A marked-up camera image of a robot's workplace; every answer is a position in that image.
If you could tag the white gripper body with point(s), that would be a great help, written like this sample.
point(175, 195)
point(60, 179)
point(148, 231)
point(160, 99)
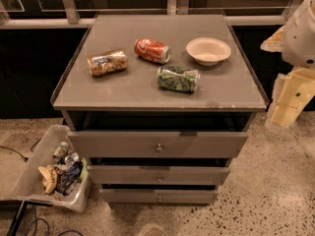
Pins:
point(300, 38)

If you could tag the small can in bin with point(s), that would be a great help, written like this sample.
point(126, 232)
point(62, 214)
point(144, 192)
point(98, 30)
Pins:
point(61, 151)

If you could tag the grey bottom drawer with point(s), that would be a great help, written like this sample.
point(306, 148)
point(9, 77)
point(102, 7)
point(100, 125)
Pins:
point(138, 196)

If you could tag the grey drawer cabinet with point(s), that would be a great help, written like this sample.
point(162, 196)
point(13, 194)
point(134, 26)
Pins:
point(227, 97)

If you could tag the dark snack wrapper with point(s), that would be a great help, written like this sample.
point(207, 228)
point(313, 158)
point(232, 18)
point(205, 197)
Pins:
point(67, 177)

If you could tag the red soda can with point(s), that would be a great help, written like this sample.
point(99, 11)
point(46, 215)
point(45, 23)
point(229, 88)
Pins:
point(152, 50)

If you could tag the grey middle drawer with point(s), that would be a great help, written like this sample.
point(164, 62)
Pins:
point(166, 175)

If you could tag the gold brown can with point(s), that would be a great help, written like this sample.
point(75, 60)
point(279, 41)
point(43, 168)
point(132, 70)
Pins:
point(108, 62)

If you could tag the white paper bowl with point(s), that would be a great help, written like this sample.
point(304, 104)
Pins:
point(208, 51)

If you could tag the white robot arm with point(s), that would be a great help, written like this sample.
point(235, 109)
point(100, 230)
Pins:
point(296, 42)

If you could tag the green can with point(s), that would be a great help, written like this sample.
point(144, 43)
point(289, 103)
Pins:
point(178, 78)

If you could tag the crumpled tan paper bag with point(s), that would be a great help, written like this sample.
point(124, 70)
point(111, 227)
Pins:
point(49, 178)

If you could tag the grey top drawer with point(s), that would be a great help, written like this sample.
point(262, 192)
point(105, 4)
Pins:
point(148, 144)

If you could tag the metal window railing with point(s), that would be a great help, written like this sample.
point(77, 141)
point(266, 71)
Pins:
point(56, 14)

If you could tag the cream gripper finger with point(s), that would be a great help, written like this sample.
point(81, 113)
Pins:
point(274, 42)

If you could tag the grey drawer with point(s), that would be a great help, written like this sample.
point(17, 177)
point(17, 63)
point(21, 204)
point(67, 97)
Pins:
point(148, 144)
point(166, 175)
point(138, 196)

